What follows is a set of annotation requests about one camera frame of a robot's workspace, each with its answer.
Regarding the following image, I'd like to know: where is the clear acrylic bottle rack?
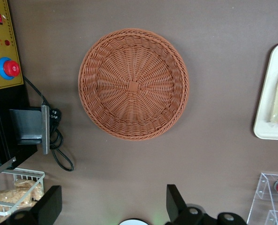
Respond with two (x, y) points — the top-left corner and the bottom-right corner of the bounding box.
(246, 172), (278, 225)

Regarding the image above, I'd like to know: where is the round brown wicker basket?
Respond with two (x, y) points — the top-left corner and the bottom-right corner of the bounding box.
(77, 28), (190, 141)

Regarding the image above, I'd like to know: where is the red emergency stop button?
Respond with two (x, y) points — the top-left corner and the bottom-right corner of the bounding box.
(0, 57), (21, 80)

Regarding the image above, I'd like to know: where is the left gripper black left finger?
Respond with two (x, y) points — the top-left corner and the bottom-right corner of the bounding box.
(6, 185), (62, 225)

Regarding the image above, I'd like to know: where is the beige plastic tray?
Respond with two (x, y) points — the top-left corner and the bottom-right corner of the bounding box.
(253, 41), (278, 141)

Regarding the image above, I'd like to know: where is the white wire basket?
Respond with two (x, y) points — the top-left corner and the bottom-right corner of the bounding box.
(0, 167), (45, 218)

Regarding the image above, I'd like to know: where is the black control box cable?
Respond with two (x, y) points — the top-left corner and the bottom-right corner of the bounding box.
(23, 76), (74, 172)

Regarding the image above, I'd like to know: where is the black yellow control box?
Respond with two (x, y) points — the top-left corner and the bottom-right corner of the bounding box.
(0, 0), (38, 171)

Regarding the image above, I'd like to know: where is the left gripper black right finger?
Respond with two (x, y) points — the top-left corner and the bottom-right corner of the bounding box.
(166, 184), (218, 225)

